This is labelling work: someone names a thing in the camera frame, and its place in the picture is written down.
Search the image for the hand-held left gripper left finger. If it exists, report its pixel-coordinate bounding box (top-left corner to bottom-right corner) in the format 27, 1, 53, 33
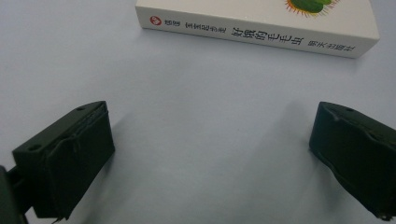
11, 100, 116, 221

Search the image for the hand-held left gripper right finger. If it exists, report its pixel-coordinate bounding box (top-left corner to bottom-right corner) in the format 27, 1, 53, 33
308, 101, 396, 222

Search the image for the white caterpillar picture book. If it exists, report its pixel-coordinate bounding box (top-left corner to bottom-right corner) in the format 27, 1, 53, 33
134, 0, 381, 59

